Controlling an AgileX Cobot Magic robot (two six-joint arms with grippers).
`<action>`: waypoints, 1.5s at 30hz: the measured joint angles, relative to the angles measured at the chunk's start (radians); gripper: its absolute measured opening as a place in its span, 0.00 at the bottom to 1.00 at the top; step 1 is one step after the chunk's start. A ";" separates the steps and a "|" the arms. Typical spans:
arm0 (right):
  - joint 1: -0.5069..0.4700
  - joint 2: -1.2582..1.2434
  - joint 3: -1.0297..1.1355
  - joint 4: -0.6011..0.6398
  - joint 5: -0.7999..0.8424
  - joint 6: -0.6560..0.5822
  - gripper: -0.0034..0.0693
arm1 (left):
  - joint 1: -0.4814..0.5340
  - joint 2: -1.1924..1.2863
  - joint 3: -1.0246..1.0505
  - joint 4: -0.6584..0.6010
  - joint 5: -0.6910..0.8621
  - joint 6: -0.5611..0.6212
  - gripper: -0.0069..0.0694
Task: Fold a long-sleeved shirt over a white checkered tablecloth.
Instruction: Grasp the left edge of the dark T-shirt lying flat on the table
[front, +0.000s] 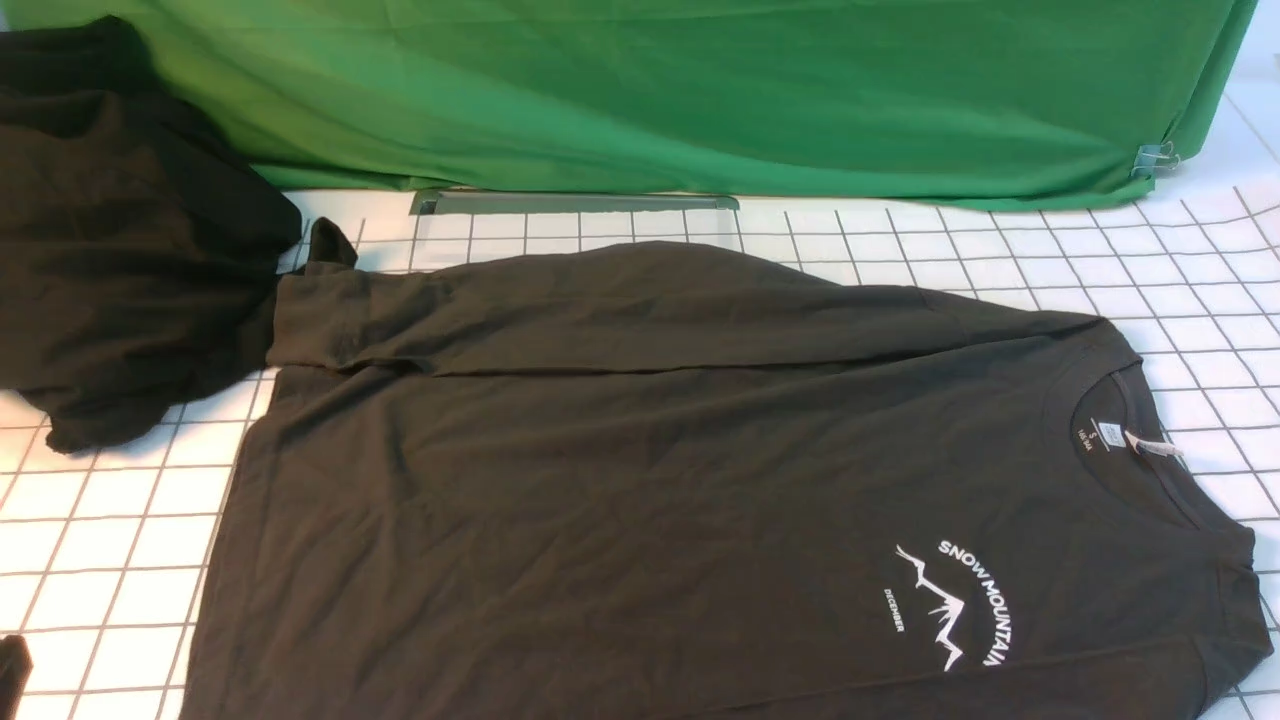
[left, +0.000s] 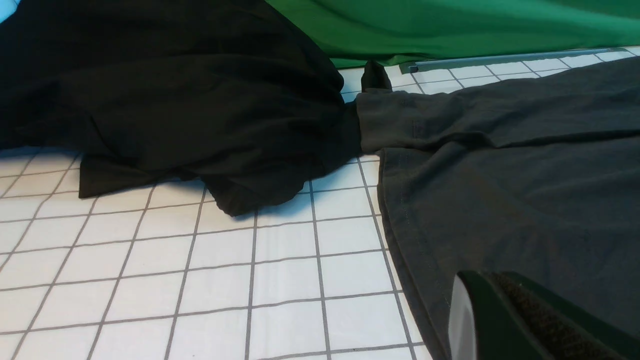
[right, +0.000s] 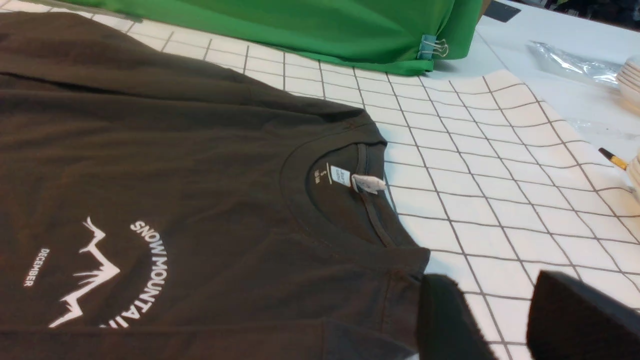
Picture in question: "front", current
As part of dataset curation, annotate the gray long-sleeved shirt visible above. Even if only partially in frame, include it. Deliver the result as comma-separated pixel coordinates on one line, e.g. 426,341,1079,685
180,220,1274,719

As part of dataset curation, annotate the gray metal bar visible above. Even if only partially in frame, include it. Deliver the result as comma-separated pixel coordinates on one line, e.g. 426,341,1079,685
410,190,740,217

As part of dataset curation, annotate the green backdrop cloth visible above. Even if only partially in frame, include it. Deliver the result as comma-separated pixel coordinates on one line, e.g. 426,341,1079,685
3,1,1256,211

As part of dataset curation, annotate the white neck hang tag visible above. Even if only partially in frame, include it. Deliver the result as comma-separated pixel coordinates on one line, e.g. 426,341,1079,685
1124,429,1184,457

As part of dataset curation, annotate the black cloth pile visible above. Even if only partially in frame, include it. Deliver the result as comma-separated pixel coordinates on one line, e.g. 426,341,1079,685
1,15,302,454

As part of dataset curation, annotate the metal binder clip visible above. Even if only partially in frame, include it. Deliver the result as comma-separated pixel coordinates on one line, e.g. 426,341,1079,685
1130,141,1181,179

